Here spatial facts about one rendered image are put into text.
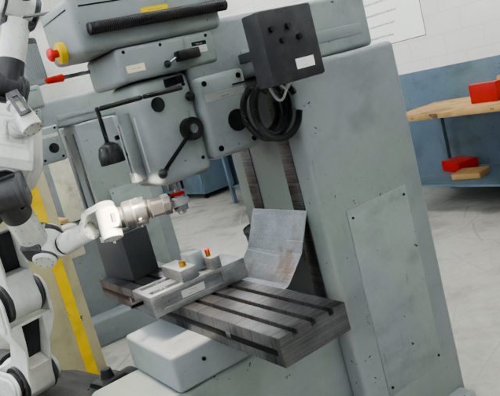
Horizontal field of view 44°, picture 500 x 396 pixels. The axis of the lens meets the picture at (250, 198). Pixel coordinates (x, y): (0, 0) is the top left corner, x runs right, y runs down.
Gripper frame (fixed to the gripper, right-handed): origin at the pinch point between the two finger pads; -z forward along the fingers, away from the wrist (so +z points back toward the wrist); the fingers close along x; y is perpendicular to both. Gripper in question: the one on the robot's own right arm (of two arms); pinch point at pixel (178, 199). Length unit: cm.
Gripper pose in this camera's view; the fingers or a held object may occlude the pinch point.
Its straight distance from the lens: 199.6
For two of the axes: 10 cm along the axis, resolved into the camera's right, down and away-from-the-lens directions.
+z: -9.4, 2.8, -1.9
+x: -2.3, -1.3, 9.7
